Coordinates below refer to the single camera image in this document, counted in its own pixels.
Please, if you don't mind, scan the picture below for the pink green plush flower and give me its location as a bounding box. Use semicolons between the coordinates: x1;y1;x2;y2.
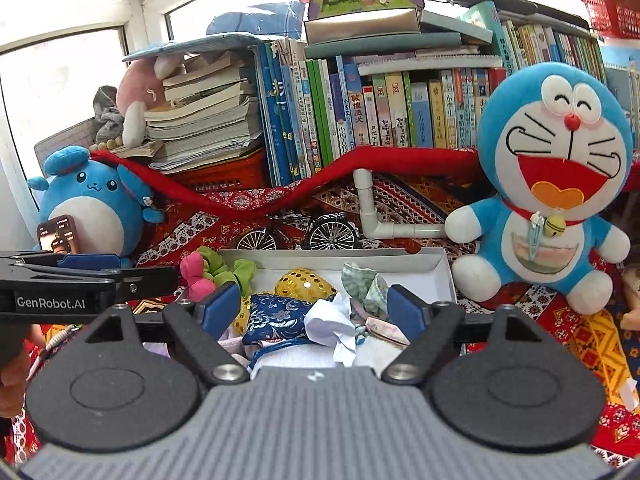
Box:
180;246;257;303

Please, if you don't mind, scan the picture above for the blue patterned folder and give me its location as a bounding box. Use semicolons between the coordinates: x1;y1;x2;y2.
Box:
122;31;273;62

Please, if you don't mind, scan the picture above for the blue round plush toy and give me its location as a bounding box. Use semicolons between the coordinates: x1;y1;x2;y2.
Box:
27;146;166;261

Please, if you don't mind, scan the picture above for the grey hardcover book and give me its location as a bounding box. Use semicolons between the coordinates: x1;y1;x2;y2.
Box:
304;7;422;46

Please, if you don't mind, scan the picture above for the white plastic pipe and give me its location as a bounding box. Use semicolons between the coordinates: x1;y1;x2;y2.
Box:
352;168;447;240

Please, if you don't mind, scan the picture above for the brown-haired doll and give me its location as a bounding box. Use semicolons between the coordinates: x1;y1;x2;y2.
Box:
619;265;640;332

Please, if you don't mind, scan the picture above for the red patterned blanket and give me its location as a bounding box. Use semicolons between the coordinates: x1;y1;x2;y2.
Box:
0;172;640;466

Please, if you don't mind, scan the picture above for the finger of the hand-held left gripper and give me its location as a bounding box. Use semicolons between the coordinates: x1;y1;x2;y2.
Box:
114;266;179;297
0;251;122;274

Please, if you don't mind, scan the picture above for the grey padded board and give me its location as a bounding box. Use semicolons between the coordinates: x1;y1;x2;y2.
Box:
34;117;101;166

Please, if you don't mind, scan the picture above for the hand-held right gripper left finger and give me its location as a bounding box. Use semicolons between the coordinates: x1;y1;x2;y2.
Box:
85;282;249;385

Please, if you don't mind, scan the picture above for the blue cat plush toy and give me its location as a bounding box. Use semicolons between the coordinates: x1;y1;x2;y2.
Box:
445;62;633;316

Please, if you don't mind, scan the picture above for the grey cardboard box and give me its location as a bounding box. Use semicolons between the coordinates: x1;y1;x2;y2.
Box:
142;247;468;361

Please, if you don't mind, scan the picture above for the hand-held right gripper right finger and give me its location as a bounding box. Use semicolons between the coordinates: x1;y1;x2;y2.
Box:
381;284;543;385

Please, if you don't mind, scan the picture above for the orange plastic crate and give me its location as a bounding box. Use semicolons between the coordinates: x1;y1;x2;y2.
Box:
172;149;271;191

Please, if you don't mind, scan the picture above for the red plastic basket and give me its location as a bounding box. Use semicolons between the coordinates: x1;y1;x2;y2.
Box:
580;0;640;41

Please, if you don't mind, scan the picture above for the grey knitted toy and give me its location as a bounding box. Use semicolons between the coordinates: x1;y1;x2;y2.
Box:
92;85;126;143

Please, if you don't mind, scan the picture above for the plain red fleece cloth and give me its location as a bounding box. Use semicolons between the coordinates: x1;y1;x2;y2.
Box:
90;146;640;221

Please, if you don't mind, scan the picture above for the white paper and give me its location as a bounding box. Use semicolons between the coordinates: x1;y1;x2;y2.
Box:
304;292;372;367

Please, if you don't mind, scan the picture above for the person's left forearm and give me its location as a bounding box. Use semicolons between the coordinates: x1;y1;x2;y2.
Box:
0;320;32;418

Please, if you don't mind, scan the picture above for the yellow sequin bow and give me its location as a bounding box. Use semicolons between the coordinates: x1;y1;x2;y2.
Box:
239;269;338;336

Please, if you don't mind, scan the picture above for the black model bicycle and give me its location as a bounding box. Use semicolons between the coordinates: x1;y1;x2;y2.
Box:
236;212;362;251

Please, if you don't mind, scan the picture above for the row of standing books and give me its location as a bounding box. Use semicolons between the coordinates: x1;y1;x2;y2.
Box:
252;2;608;186

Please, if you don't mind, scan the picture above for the smartphone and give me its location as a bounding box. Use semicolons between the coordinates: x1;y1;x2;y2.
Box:
36;215;82;256

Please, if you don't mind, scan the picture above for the green checked cloth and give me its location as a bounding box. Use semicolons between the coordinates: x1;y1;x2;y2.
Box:
342;261;390;320

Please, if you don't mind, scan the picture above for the stack of lying books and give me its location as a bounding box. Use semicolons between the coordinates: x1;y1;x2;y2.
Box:
107;50;263;173

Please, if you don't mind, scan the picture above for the blue floral pouch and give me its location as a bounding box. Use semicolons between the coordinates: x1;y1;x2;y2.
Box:
242;294;337;372

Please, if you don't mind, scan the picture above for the pink plush toy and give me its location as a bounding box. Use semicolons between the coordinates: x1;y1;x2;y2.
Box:
116;55;183;148

